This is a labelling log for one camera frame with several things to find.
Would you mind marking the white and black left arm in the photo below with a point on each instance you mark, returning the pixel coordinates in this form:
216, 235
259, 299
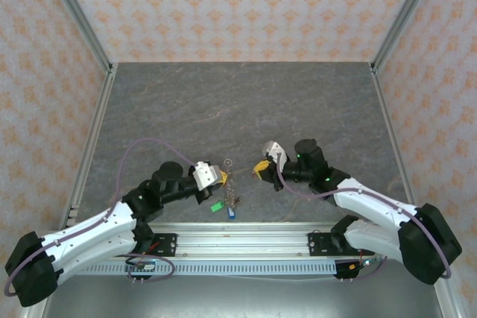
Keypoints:
93, 228

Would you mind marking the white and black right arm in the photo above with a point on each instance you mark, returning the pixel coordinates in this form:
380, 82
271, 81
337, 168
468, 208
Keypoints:
372, 202

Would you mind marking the left base circuit board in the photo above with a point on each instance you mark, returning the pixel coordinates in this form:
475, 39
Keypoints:
143, 267

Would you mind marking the base circuit board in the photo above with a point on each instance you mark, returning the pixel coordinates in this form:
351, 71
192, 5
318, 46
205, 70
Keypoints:
143, 267
363, 264

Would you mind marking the right base circuit board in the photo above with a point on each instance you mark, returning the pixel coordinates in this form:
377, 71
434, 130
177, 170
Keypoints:
363, 264

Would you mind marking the grey metal base sheet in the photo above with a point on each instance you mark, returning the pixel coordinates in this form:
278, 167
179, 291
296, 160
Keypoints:
242, 297

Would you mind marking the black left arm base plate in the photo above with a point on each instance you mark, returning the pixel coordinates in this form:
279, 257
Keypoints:
167, 243

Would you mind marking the aluminium front mounting rail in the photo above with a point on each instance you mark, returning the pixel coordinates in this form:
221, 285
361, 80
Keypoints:
242, 243

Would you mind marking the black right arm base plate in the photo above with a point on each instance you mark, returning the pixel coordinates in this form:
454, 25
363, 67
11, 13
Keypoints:
316, 245

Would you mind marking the aluminium right side rail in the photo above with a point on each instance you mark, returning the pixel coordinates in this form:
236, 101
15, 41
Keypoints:
391, 135

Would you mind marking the aluminium left side rail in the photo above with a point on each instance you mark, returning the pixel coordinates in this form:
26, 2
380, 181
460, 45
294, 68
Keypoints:
93, 139

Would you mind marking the aluminium right corner post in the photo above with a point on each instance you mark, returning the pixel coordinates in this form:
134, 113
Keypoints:
406, 12

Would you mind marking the aluminium corner post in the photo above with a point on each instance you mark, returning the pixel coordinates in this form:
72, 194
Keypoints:
78, 16
406, 12

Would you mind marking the aluminium left corner post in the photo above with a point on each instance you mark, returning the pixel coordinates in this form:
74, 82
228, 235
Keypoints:
78, 16

